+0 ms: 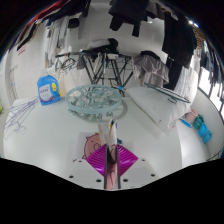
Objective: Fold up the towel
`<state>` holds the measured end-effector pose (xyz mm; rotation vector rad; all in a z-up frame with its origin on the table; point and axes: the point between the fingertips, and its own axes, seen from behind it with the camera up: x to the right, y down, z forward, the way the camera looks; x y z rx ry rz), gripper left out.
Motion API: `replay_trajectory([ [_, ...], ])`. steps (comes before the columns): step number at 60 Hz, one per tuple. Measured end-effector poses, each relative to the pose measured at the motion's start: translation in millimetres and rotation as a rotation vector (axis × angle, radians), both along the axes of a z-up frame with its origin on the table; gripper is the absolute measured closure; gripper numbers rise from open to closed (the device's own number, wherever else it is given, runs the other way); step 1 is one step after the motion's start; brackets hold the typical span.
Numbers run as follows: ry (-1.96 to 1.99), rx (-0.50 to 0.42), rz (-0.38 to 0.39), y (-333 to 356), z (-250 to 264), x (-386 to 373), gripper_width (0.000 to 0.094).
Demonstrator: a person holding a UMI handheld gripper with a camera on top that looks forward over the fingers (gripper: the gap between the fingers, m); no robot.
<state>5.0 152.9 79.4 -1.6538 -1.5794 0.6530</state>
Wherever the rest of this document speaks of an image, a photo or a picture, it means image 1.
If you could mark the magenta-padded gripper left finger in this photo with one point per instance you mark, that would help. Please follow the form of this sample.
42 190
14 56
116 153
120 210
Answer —
96 160

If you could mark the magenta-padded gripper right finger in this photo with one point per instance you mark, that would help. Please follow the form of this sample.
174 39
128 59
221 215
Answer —
126 160

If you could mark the white cartoon print towel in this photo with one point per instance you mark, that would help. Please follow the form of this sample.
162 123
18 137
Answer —
111 133

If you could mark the round teal peg hanger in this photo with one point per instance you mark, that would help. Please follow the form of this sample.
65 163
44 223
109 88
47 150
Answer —
93 100

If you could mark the green clothes hanger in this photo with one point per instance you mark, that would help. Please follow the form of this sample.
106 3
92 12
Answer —
166 92

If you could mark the blue plastic clips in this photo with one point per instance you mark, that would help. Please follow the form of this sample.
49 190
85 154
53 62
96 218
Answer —
203 130

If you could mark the blue detergent bottle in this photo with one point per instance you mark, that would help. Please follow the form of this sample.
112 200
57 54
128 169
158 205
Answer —
48 91

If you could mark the grey garment on rack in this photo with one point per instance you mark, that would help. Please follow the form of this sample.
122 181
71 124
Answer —
150 70

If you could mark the black folding drying rack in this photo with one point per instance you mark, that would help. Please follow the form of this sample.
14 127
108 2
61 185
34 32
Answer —
100 66

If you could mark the white and black clothes pile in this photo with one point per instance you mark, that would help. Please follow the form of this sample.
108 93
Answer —
100 45

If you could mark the hanging clothes row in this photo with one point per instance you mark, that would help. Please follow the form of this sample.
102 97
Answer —
126 13

